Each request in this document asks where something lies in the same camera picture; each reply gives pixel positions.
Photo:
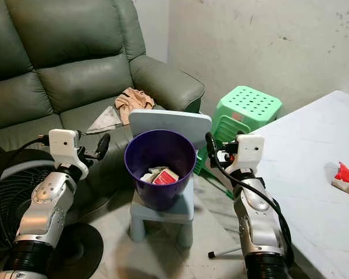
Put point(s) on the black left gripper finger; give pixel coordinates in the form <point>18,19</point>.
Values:
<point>104,143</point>

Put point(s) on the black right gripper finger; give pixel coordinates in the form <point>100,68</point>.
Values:
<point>239,137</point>
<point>210,147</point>

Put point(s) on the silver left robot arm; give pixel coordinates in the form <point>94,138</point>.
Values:
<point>43,209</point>

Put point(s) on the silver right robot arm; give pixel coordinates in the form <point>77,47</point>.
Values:
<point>256,221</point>

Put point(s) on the purple plastic rubbish bin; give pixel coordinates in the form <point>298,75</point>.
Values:
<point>160,197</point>

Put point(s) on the silver triangular foil bag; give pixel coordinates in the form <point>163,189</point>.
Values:
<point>106,121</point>

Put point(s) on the green plastic stool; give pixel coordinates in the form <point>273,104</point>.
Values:
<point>250,104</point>

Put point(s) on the light blue small chair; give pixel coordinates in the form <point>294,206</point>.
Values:
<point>171,122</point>

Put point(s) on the beige crumpled cloth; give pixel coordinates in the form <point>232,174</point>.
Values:
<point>134,100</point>

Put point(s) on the white crumpled paper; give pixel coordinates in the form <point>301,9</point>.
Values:
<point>146,175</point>

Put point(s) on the red and white packet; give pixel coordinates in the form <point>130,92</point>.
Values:
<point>166,177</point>

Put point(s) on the grey-green leather sofa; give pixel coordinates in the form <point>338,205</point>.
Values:
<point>81,81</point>

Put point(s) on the black floor fan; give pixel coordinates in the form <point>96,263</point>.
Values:
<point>11,203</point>

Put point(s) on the white tripod leg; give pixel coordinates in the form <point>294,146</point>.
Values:
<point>224,251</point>

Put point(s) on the red and white wrapper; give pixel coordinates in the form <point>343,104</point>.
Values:
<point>348,177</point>

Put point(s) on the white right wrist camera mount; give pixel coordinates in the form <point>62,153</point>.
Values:
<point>251,151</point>

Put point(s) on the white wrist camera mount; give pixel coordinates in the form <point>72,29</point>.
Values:
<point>251,151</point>
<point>63,145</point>

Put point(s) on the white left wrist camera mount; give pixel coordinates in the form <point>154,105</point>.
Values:
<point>63,145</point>

